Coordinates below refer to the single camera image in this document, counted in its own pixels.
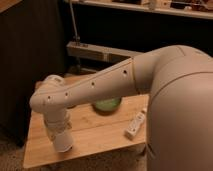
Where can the dark curtain panel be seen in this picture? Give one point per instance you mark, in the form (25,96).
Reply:
(31,48)

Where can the upper wooden shelf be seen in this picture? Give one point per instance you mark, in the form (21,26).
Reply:
(152,6)

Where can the long low wooden bench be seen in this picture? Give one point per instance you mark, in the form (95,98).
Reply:
(99,53)

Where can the metal pole stand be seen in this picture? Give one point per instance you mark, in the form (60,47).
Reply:
(76,35)

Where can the green bowl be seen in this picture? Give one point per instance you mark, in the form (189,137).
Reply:
(108,105)

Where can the white remote controller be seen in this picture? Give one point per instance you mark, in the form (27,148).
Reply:
(135,124)

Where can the small wooden table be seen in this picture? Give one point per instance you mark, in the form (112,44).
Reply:
(92,133)

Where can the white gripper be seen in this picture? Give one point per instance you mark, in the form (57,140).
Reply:
(54,128)

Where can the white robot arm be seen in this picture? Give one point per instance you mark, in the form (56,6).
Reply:
(179,82)

